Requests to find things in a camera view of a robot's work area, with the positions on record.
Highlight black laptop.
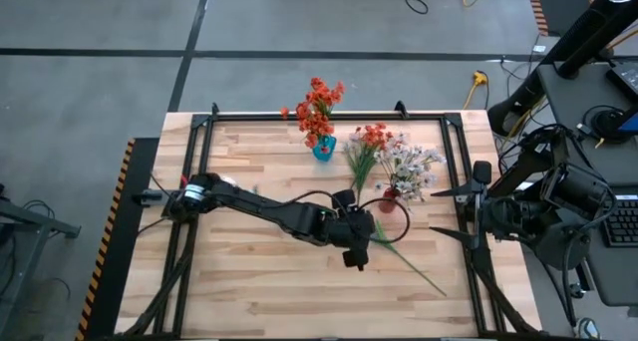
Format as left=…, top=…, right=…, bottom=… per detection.
left=605, top=61, right=638, bottom=103

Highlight black aluminium table frame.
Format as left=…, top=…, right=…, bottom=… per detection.
left=117, top=101, right=542, bottom=341

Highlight blue glass vase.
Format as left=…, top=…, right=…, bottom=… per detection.
left=312, top=135, right=338, bottom=163

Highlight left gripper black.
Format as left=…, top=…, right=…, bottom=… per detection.
left=323, top=187, right=378, bottom=273

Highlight black keyboard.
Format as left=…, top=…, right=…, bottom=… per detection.
left=600, top=193, right=638, bottom=248

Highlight orange-black striped floor strip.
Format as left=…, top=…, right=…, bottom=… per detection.
left=525, top=0, right=550, bottom=38

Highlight black tower fan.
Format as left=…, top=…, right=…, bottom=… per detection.
left=486, top=0, right=638, bottom=137

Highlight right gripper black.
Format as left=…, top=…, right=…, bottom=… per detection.
left=429, top=161, right=500, bottom=251

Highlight yellow power plug with cable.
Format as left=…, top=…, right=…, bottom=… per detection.
left=462, top=70, right=489, bottom=111

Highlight grey desk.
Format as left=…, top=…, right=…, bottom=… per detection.
left=536, top=61, right=638, bottom=188
left=560, top=185, right=638, bottom=308

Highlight black coiled cable device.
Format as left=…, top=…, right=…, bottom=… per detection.
left=580, top=105, right=632, bottom=146

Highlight black mat with hazard stripes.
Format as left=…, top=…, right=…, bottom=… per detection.
left=74, top=137, right=160, bottom=341

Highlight red ribbed glass vase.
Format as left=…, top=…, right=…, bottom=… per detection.
left=377, top=186, right=400, bottom=215

